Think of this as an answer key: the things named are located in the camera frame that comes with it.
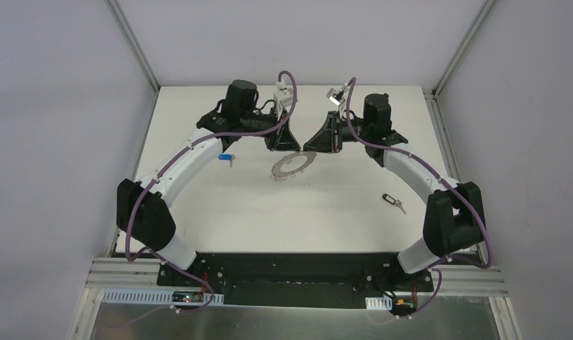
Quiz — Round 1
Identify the round metal keyring disc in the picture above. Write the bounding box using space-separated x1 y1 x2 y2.
271 152 317 181

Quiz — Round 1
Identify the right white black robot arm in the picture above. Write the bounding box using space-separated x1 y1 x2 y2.
303 91 485 290

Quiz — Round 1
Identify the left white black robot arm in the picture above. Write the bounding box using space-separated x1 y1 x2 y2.
116 79 297 287

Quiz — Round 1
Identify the key with blue tag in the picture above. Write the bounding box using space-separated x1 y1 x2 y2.
218 154 236 167

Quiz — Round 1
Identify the key with black tag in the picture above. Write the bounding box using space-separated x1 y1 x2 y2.
382 193 407 214

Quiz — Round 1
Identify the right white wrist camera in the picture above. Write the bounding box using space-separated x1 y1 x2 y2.
327 84 350 111

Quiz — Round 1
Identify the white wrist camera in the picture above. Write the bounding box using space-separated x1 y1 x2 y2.
273 81 295 115
327 84 350 111

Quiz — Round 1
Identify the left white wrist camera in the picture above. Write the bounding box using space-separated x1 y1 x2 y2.
273 81 295 115

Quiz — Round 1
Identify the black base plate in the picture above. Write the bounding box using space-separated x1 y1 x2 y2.
157 252 436 309

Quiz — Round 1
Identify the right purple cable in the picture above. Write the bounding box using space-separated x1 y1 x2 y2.
344 77 494 320

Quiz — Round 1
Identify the purple cable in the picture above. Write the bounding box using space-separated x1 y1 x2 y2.
125 70 299 315
344 77 494 320

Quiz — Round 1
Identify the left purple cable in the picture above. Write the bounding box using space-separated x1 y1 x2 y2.
125 70 299 315

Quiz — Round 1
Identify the right white cable duct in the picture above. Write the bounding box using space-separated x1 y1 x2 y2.
365 295 393 311

